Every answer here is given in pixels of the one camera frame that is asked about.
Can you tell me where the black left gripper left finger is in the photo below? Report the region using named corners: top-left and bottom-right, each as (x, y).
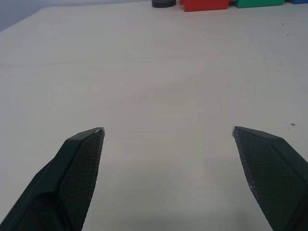
top-left (0, 127), bottom-right (105, 231)

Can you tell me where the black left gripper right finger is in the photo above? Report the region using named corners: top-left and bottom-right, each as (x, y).
top-left (231, 125), bottom-right (308, 231)

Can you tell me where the green plastic storage bin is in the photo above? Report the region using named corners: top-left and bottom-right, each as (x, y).
top-left (235, 0), bottom-right (285, 9)

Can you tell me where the red plastic storage bin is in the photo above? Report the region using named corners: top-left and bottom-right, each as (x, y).
top-left (179, 0), bottom-right (230, 13)

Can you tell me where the dark grey round holder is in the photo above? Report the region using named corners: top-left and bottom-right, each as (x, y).
top-left (151, 0), bottom-right (176, 9)

